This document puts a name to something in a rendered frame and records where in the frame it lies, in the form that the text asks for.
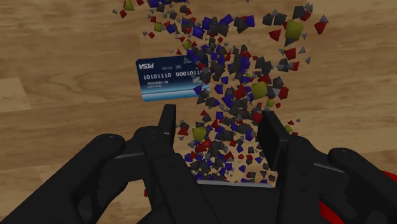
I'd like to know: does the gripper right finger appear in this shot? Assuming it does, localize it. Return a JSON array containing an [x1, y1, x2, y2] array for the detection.
[[256, 110, 397, 224]]

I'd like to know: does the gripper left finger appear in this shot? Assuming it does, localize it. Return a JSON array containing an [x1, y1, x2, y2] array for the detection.
[[0, 104, 219, 224]]

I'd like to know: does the red curved object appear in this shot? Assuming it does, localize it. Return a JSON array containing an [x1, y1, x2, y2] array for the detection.
[[319, 169, 397, 224]]

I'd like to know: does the multicoloured shard cluster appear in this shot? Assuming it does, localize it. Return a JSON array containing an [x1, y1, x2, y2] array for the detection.
[[112, 0, 330, 198]]

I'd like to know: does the blue bank card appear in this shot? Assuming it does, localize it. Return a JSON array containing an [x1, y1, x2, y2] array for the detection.
[[135, 55, 211, 102]]

